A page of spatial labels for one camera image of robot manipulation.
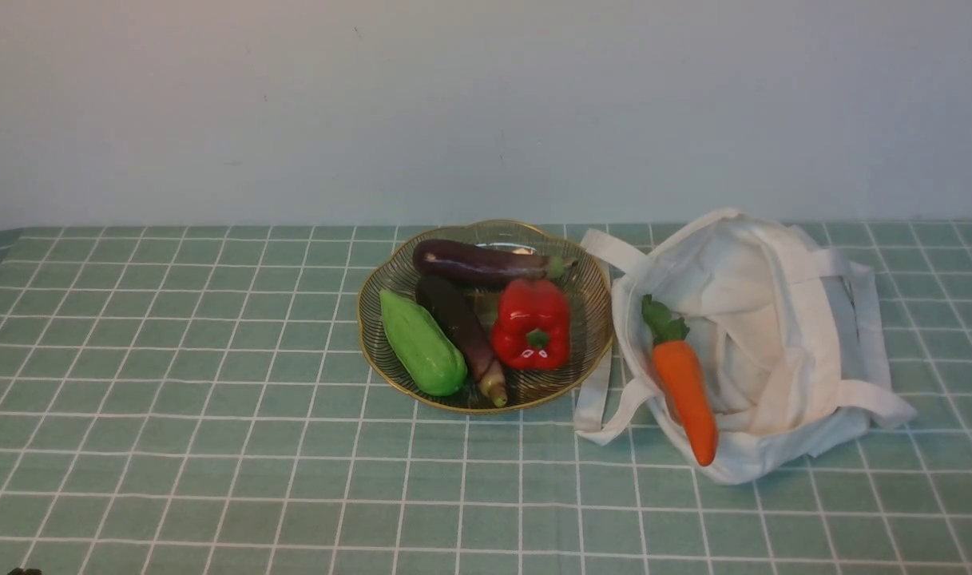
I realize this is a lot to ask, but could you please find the dark purple eggplant rear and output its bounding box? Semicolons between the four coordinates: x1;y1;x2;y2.
412;239;578;287

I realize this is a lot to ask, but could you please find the red bell pepper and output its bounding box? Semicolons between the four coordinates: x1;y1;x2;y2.
490;278;570;371

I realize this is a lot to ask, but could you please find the dark purple eggplant front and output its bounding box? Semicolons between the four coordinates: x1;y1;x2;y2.
415;276;508;408

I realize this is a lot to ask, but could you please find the dark purple eggplant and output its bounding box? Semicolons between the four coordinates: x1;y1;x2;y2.
415;276;508;408
412;239;578;287

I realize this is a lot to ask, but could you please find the gold wire basket bowl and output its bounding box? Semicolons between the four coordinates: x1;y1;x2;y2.
357;220;614;414

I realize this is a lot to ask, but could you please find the green checkered tablecloth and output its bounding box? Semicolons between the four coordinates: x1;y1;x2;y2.
0;221;972;574

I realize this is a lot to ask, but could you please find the green chayote squash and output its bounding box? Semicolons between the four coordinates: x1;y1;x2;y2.
379;290;468;397

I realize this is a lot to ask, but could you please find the orange carrot green top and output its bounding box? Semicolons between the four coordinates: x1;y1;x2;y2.
641;294;719;467

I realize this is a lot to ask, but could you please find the small black object corner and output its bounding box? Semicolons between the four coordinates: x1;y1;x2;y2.
7;567;42;575

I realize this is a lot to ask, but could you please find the white canvas tote bag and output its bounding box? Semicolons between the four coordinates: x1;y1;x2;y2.
573;210;916;485

